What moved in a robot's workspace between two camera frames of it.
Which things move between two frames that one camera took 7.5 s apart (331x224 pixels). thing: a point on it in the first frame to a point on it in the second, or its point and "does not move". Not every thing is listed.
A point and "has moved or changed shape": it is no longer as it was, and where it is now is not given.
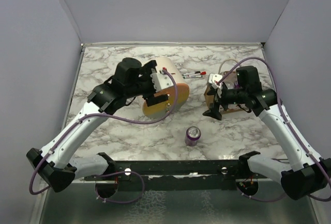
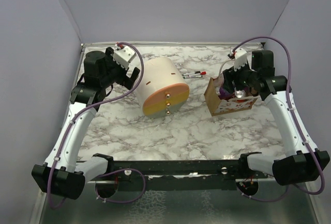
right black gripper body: [234, 96] to [242, 77]
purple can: [193, 134] has moved or changed shape
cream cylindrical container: [164, 108] does not move
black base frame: [180, 175] does not move
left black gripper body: [145, 85] to [116, 73]
